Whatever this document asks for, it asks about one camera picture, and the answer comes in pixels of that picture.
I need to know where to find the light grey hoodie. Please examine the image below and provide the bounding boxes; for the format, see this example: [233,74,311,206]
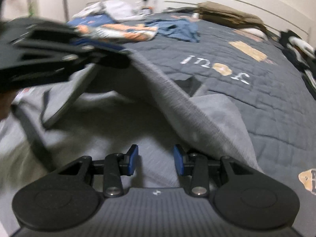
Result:
[73,0,147,22]

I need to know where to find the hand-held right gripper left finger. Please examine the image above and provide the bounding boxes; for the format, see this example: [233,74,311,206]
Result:
[59,144,139,198]

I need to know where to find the orange patterned cloth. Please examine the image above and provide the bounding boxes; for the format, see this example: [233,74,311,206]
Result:
[74,23,159,43]

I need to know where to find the blue quilted blanket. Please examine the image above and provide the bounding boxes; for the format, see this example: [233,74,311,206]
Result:
[67,14,116,28]

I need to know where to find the pile of black and white clothes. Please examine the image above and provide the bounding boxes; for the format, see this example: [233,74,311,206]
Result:
[278,30,316,90]

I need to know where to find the blue shirt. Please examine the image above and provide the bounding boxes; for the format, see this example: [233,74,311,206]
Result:
[145,18,201,43]

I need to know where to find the grey quilted bedspread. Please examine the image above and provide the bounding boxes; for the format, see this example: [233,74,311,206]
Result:
[121,12,316,203]

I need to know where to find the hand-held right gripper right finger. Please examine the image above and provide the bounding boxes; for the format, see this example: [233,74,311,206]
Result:
[173,144,250,198]

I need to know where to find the white headboard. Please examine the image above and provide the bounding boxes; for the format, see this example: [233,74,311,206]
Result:
[148,0,309,38]

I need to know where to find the small white cloth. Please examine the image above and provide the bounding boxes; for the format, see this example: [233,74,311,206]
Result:
[243,27,269,40]

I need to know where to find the grey sweatshirt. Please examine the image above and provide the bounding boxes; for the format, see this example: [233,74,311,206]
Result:
[0,49,264,228]

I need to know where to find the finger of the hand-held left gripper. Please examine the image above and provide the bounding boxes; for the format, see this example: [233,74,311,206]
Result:
[85,53,131,70]
[79,39,130,55]

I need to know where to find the folded khaki blanket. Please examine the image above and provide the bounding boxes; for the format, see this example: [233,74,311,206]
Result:
[197,1,269,34]

